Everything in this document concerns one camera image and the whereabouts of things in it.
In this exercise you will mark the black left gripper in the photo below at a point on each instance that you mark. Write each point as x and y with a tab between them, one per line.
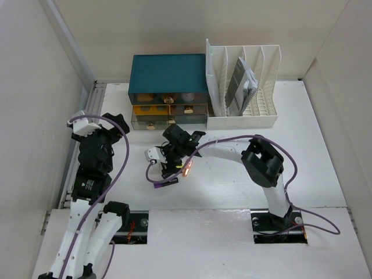
118	119

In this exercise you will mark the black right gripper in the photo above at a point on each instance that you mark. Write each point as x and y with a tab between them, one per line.
168	168

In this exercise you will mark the clear paper clip jar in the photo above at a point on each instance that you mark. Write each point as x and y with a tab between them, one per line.
188	97

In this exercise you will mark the grey booklet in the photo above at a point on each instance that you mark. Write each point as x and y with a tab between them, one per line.
242	88

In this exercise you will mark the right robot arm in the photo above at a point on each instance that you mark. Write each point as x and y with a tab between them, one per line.
264	164

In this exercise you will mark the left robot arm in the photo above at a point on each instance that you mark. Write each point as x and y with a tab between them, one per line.
92	222

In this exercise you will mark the purple cap black highlighter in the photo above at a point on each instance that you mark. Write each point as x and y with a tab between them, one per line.
167	183

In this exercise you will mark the bottom dark drawer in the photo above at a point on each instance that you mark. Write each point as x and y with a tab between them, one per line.
187	119

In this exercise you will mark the teal drawer organizer cabinet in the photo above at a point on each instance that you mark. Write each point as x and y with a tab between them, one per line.
168	73

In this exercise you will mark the white file rack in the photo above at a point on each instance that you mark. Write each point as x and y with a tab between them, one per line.
261	112

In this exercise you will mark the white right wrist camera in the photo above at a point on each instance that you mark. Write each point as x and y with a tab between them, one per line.
153	155

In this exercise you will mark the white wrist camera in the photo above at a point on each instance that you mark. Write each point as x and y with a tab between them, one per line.
153	155
83	127

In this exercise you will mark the aluminium frame rail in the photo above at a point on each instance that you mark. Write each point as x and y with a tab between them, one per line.
79	204

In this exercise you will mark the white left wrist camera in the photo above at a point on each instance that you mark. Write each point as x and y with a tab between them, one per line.
83	127

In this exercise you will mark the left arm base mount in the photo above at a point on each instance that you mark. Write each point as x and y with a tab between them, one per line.
136	232

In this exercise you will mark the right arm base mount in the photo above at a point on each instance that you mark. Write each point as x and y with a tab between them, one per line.
269	229

